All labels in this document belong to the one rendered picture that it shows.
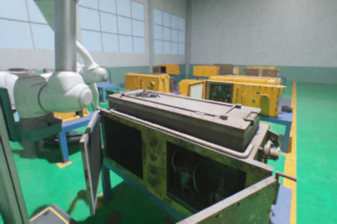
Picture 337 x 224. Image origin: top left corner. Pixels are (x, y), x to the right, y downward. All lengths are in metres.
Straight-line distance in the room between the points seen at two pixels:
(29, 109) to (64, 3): 0.56
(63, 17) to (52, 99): 0.41
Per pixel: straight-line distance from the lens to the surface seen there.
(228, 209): 0.71
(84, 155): 1.19
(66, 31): 1.01
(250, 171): 0.94
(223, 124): 0.96
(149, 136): 1.25
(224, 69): 12.74
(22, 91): 1.08
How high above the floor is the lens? 1.71
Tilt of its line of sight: 13 degrees down
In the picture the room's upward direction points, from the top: straight up
